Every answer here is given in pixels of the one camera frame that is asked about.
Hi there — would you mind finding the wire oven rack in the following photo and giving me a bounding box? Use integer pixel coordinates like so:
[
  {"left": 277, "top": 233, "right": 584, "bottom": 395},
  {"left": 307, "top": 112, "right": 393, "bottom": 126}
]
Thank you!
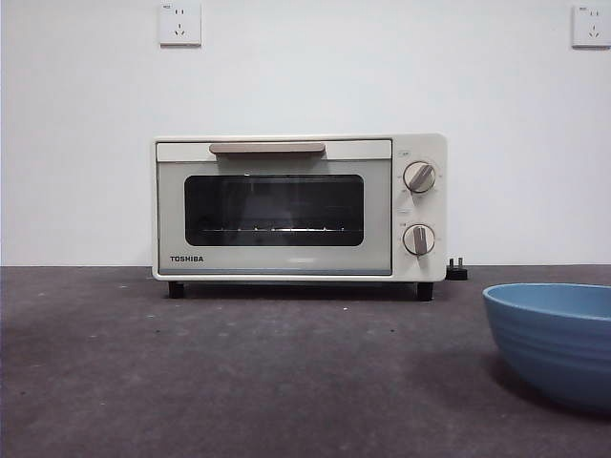
[{"left": 196, "top": 225, "right": 362, "bottom": 236}]

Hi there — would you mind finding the beige oven door handle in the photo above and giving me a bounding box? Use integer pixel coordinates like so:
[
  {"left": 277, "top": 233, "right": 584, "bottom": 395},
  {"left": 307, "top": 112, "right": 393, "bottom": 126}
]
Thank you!
[{"left": 208, "top": 141, "right": 327, "bottom": 156}]

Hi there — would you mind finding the white Toshiba toaster oven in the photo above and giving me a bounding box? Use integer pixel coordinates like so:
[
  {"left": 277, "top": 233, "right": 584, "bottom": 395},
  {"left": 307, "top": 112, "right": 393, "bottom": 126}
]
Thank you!
[{"left": 151, "top": 133, "right": 449, "bottom": 302}]

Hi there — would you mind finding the blue bowl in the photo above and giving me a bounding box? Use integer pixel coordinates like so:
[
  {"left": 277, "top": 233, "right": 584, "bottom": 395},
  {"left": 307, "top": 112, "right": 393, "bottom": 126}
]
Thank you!
[{"left": 482, "top": 282, "right": 611, "bottom": 414}]

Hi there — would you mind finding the white wall socket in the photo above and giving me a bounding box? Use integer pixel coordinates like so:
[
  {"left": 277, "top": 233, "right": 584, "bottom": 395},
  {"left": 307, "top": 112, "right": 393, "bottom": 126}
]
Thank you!
[
  {"left": 158, "top": 2, "right": 202, "bottom": 48},
  {"left": 571, "top": 4, "right": 611, "bottom": 49}
]

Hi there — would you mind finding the beige oven knob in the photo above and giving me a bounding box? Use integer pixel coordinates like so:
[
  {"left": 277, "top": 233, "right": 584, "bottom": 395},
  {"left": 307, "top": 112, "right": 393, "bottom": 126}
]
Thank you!
[
  {"left": 403, "top": 223, "right": 436, "bottom": 257},
  {"left": 403, "top": 161, "right": 436, "bottom": 194}
]

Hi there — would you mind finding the black oven power cord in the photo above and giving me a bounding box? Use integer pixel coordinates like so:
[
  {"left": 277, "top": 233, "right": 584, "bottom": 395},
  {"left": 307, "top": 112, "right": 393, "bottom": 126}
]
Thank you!
[{"left": 446, "top": 257, "right": 470, "bottom": 281}]

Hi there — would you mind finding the glass oven door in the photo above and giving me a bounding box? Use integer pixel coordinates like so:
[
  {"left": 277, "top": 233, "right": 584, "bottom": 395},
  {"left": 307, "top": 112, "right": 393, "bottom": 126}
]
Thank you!
[{"left": 156, "top": 138, "right": 393, "bottom": 277}]

